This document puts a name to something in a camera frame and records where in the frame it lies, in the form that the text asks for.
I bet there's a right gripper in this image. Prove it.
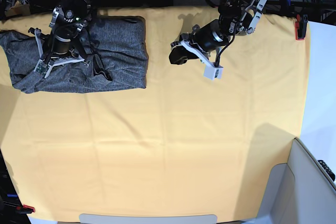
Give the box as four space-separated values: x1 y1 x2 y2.
43 31 84 60

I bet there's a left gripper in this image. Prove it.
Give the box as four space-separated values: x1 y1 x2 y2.
169 19 230 65

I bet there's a grey long-sleeve shirt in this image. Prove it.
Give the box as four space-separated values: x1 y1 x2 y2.
1 17 148 94

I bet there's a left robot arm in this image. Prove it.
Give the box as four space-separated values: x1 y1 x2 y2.
169 0 267 67

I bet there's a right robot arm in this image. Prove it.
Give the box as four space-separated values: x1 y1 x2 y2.
43 0 91 63

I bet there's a yellow table cloth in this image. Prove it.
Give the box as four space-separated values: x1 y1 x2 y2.
1 7 311 222

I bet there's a red-black clamp right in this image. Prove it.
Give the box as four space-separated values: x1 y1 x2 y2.
295 14 308 40

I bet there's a red-black clamp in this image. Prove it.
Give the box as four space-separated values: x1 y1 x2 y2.
15 205 35 215
295 14 308 40

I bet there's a red-black clamp left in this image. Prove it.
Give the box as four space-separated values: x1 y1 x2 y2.
15 205 35 215

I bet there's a white plastic bin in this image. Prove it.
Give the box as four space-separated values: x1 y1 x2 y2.
255 138 335 223

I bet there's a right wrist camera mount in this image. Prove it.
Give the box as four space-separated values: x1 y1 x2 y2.
28 27 88 78

